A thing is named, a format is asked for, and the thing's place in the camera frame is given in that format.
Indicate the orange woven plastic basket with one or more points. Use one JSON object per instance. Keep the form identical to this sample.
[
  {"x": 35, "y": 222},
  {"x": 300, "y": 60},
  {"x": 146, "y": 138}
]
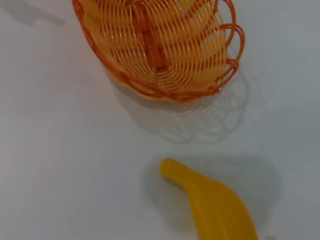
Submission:
[{"x": 162, "y": 50}]

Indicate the yellow banana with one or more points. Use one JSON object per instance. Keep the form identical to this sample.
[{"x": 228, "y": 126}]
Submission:
[{"x": 215, "y": 207}]

